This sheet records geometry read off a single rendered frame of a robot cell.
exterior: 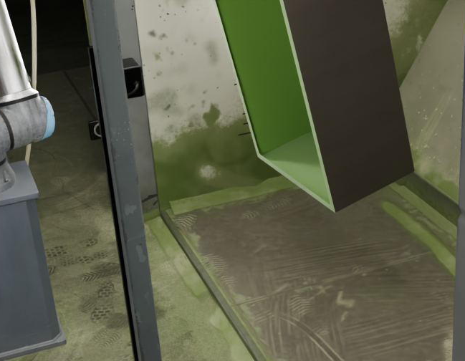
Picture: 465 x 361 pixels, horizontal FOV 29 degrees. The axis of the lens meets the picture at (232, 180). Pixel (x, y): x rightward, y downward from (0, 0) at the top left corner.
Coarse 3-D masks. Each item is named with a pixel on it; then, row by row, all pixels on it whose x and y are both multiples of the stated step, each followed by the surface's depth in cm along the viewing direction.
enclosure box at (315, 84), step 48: (240, 0) 339; (288, 0) 280; (336, 0) 287; (240, 48) 347; (288, 48) 356; (336, 48) 294; (384, 48) 302; (240, 96) 354; (288, 96) 364; (336, 96) 301; (384, 96) 310; (288, 144) 370; (336, 144) 308; (384, 144) 317; (336, 192) 315
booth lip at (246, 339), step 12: (168, 216) 416; (168, 228) 411; (180, 240) 395; (192, 252) 385; (192, 264) 380; (204, 276) 367; (216, 288) 358; (216, 300) 353; (228, 312) 342; (240, 324) 334; (240, 336) 330; (252, 348) 320; (264, 360) 314
